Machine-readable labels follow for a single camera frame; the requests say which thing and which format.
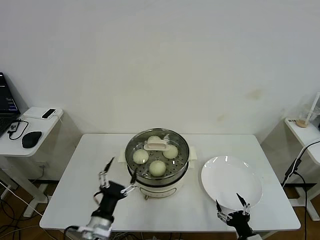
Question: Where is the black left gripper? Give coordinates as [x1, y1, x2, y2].
[93, 156, 139, 218]

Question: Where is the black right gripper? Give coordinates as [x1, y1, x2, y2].
[215, 192, 252, 232]

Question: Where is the white steamed baozi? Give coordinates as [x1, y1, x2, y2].
[132, 149, 150, 165]
[162, 144, 179, 160]
[146, 135, 162, 145]
[148, 159, 167, 178]

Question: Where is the steel steamer basket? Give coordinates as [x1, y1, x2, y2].
[124, 128, 191, 182]

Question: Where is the white round plate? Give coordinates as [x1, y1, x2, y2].
[201, 155, 264, 211]

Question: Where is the cream electric cooker base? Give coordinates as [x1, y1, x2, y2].
[117, 146, 198, 201]

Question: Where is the black table foot bar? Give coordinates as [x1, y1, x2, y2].
[28, 178, 61, 185]
[281, 183, 318, 189]

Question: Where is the white side table with laptop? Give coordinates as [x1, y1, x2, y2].
[0, 106, 81, 218]

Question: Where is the small black white device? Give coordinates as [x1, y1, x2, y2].
[41, 108, 57, 120]

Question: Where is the black computer mouse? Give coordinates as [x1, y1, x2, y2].
[21, 130, 43, 149]

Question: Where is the white side table with cup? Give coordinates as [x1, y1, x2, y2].
[261, 116, 320, 222]

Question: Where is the flat white box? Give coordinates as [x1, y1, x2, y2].
[23, 106, 64, 120]

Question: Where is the clear plastic container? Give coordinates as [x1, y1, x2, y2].
[298, 92, 320, 126]

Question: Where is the black laptop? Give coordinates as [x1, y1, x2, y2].
[0, 71, 22, 140]

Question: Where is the grey cable bundle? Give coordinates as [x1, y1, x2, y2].
[111, 231, 151, 240]

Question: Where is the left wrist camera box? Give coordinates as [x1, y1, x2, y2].
[77, 224, 113, 240]

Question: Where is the black cable with plug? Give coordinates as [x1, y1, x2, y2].
[281, 140, 320, 240]

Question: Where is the white floor cable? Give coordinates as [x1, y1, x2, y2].
[0, 180, 45, 216]

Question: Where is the black usb hub with cable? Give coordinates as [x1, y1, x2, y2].
[8, 118, 30, 141]

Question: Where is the black floor cable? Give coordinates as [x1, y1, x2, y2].
[0, 194, 28, 240]

